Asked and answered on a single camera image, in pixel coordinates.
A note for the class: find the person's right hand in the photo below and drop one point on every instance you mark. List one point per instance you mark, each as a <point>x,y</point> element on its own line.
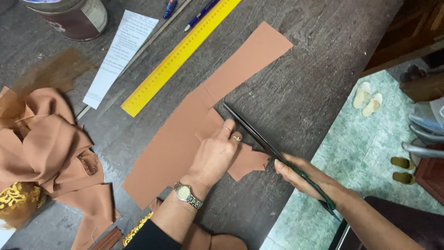
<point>312,177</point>

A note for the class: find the person's left hand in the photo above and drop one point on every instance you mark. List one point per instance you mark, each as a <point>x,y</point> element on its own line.
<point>213,158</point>

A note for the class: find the person's right fingers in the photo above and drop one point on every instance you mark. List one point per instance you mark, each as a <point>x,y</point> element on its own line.
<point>288,170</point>

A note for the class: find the person's left fingers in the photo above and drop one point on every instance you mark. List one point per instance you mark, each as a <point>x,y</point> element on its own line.
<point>229,133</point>

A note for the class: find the small brown fabric piece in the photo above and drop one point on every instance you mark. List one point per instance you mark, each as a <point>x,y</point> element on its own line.
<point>248,161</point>

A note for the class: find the long brown fabric strip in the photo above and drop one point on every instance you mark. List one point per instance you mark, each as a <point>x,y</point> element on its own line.
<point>166,152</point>

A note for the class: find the silver wristwatch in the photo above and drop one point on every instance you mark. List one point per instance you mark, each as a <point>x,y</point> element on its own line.
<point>185,193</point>

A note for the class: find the yellow ruler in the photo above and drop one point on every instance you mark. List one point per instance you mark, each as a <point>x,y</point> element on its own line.
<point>177,57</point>

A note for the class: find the white slipper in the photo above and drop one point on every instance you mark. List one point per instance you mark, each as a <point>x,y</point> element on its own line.
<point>372,104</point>
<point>361,94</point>

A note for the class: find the olive slipper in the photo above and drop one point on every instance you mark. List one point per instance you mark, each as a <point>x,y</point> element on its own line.
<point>404,178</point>
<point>402,163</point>

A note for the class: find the thin wooden stick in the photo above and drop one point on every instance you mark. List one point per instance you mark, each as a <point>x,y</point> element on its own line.
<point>149,43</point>

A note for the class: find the blue and white pen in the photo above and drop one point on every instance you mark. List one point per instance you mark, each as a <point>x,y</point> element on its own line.
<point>200,15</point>

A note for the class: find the black sleeve with gold trim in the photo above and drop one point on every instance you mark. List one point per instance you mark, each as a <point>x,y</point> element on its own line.
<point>152,238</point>

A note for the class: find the white printed paper strip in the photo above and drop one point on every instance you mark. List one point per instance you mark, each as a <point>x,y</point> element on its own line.
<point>118,59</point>

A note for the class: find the blue marker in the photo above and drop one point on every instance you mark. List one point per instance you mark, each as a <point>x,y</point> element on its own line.
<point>170,8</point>

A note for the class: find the red brown mat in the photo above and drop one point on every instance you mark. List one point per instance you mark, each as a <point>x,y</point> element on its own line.
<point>432,175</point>

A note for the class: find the dark sandals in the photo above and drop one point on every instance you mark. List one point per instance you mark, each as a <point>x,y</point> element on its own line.
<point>412,73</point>

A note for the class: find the brown wooden box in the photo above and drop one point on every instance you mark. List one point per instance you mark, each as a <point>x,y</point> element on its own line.
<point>423,88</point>

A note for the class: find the brown ribbed trim strip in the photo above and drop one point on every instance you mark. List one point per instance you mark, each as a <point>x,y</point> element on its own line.
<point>107,240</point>

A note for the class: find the heap of brown fabric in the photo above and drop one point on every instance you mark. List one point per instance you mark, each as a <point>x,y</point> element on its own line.
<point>52,152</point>

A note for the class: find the wooden cabinet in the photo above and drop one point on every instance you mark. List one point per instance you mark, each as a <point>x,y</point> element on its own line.
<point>406,31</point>

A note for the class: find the sheer brown fabric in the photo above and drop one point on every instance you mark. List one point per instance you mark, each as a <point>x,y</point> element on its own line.
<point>52,73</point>

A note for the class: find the round metal tin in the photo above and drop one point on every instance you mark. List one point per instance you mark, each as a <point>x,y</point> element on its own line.
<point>74,17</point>

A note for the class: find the gold embroidered brown fabric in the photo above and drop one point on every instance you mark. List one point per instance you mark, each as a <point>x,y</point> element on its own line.
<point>19,201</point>

